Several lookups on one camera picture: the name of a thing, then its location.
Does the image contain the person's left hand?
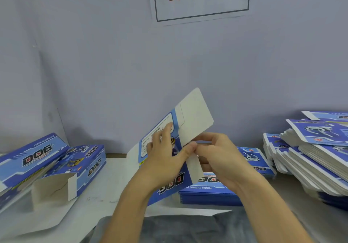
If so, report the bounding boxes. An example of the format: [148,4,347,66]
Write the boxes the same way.
[135,122,198,189]

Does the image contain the person's left forearm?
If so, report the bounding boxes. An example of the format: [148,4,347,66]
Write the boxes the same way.
[100,171,163,243]

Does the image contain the small opened blue box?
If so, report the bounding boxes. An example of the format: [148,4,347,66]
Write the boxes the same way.
[31,145,107,212]

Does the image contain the person's right hand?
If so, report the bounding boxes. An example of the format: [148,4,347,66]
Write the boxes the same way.
[192,132,266,195]

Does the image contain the slanted pile of blue cartons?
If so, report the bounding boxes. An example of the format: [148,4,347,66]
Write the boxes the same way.
[262,111,348,211]

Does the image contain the white paper wall sign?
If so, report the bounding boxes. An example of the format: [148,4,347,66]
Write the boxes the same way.
[148,0,252,26]

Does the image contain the white cardboard sheet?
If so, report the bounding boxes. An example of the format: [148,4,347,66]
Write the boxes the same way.
[0,196,79,239]

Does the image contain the neat stack of blue cartons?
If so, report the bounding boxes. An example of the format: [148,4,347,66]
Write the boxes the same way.
[178,146,278,207]

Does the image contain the person's grey clothing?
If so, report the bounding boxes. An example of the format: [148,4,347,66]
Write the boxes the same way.
[87,207,309,243]

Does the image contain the large opened blue box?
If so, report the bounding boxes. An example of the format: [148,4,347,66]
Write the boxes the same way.
[0,133,70,214]

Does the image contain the blue printed carton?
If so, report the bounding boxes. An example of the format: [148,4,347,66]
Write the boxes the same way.
[126,88,215,206]

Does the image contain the person's right forearm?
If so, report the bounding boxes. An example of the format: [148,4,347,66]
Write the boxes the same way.
[232,173,316,243]

